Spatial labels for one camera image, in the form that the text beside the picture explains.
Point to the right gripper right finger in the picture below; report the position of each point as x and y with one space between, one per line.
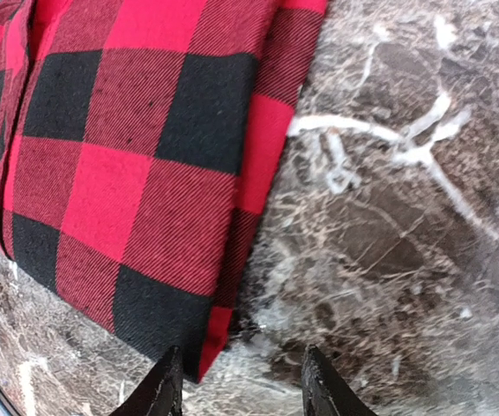
324 392

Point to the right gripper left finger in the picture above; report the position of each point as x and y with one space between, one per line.
160 392

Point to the red black plaid shirt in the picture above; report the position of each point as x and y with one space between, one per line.
138 143

